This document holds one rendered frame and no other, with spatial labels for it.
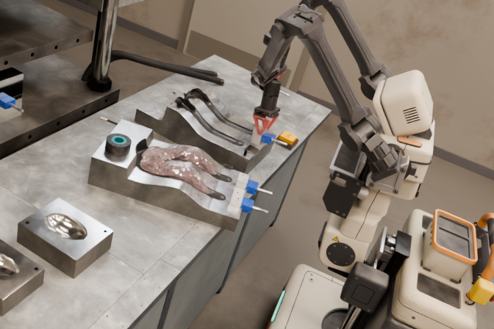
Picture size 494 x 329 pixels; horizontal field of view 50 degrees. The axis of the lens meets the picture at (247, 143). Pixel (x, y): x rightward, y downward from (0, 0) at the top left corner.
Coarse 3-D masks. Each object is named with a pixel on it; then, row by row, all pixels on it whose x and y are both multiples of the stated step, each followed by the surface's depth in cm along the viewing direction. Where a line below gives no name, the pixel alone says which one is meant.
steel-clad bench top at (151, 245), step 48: (144, 96) 228; (240, 96) 253; (48, 144) 183; (96, 144) 190; (0, 192) 157; (48, 192) 163; (96, 192) 169; (144, 240) 157; (192, 240) 163; (48, 288) 134; (96, 288) 139; (144, 288) 143
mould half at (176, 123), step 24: (168, 96) 221; (192, 96) 211; (216, 96) 219; (144, 120) 207; (168, 120) 202; (192, 120) 200; (216, 120) 209; (240, 120) 216; (192, 144) 201; (216, 144) 196; (264, 144) 204; (240, 168) 195
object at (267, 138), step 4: (256, 128) 195; (260, 128) 196; (256, 132) 194; (264, 132) 195; (252, 136) 195; (256, 136) 194; (260, 136) 193; (264, 136) 193; (268, 136) 193; (272, 136) 194; (252, 140) 195; (256, 140) 194; (260, 140) 194; (264, 140) 193; (268, 140) 193; (272, 140) 193; (276, 140) 193; (260, 144) 195; (268, 144) 193; (284, 144) 192
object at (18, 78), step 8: (0, 72) 182; (8, 72) 184; (16, 72) 185; (0, 80) 178; (8, 80) 181; (16, 80) 184; (0, 88) 179; (8, 88) 183; (16, 88) 186; (0, 96) 181; (16, 96) 188; (16, 104) 190; (0, 112) 185; (8, 112) 188; (16, 112) 192; (0, 120) 187
